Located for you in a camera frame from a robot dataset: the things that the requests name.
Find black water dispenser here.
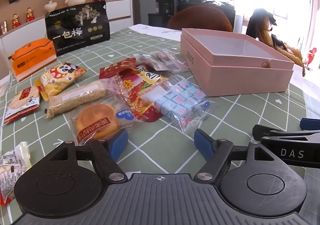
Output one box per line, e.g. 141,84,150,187
148,0,176,28

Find clear barcode snack packet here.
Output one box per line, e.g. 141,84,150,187
137,55,188,74
151,50,177,63

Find white printed snack packet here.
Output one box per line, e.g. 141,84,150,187
0,141,32,206

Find clear bag of blue candies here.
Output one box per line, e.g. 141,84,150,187
140,76,212,133

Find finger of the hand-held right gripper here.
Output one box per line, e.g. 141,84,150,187
252,124,320,144
300,118,320,130

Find white wooden wall cabinet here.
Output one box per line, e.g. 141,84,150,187
0,0,132,48

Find round bun clear packet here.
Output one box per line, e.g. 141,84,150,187
69,103,140,146

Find pink cardboard box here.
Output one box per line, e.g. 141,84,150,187
180,28,295,97

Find white red rice cracker packet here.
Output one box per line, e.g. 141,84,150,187
4,86,40,125

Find orange tissue box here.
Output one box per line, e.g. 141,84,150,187
9,38,57,83

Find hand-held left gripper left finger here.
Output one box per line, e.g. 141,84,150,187
49,130,129,183

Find black standing snack bag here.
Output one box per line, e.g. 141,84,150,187
45,0,110,57

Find brown chair back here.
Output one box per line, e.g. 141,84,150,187
166,5,234,33

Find green checked tablecloth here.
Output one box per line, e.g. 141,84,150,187
0,25,320,225

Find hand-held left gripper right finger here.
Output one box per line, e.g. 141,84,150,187
194,129,274,182

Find puffed rice bar clear wrapper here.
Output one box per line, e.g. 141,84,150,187
45,80,108,118

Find red figurine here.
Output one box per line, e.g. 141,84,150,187
25,7,36,23
12,13,22,29

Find small red snack packet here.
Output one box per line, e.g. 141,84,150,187
99,58,137,80

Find yellow panda snack packet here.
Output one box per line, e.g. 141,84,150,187
34,62,87,101

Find white vase with flowers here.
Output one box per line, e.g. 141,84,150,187
43,0,58,13

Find large red snack bag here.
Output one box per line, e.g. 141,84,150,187
120,65,172,123

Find red toy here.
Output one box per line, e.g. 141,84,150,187
303,47,318,71

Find black coat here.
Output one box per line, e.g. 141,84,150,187
246,8,278,40

